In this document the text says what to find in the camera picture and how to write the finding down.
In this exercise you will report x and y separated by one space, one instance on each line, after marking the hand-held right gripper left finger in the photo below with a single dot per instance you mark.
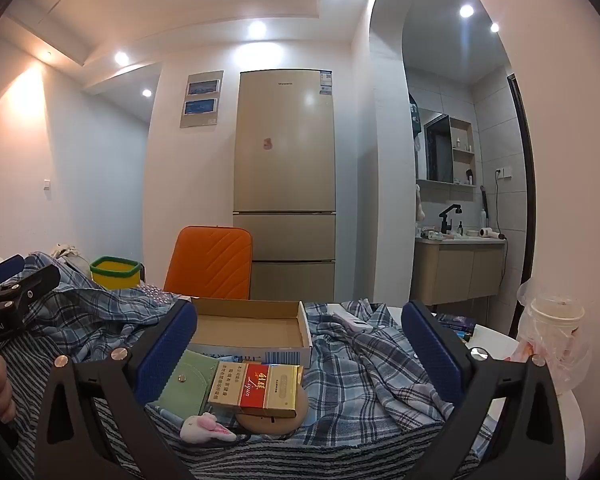
170 347

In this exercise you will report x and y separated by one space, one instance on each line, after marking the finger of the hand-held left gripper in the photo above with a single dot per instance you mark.
5 267
42 280

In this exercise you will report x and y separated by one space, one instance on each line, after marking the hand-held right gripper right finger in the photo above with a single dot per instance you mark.
430 350

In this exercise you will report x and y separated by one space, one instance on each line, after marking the green snap pouch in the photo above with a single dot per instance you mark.
187 380

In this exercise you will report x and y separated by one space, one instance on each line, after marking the cardboard box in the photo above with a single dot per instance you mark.
250 330

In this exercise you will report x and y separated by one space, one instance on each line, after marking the grey white sneaker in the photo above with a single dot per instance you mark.
65 252

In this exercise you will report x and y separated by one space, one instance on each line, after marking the dark blue printed box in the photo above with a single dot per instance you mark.
455 322

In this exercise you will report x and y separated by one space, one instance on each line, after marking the silver studded sheet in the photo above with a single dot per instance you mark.
155 296

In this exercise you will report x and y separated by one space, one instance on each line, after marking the blue plaid cloth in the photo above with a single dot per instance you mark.
375 375

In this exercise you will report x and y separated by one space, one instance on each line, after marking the yellow bin with green rim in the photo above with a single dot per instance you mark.
115 274

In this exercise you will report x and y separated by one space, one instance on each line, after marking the beige vanity cabinet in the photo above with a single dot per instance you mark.
455 270

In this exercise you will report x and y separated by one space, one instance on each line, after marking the white power strip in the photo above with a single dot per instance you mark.
350 322

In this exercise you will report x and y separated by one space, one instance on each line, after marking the orange chair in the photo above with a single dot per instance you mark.
210 260

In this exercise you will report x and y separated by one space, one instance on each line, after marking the white hair dryer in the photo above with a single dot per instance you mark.
490 233

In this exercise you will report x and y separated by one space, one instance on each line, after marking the round beige disc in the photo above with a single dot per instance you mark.
280 424

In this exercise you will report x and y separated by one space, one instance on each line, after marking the black faucet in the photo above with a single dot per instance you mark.
447 215

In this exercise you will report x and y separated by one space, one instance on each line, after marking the pale hanging towel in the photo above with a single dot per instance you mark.
420 205

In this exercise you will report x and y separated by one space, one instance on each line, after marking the clear plastic bag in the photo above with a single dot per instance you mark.
580 360

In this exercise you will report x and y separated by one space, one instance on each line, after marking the striped blanket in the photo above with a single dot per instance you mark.
290 460

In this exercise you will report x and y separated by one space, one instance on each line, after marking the dark framed door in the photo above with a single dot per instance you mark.
522 185

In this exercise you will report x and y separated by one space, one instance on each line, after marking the bathroom mirror cabinet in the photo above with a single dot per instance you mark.
437 147

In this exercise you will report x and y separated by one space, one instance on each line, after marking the beige refrigerator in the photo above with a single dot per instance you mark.
285 160

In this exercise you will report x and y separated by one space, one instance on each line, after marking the pink fridge sticker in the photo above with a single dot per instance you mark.
267 143

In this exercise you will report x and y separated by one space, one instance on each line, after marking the dark hanging towel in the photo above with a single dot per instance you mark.
414 112

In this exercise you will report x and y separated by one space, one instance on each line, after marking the bathroom wall outlet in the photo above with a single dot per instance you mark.
502 172

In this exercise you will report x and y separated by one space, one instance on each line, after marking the grey wall panel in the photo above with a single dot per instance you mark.
201 100

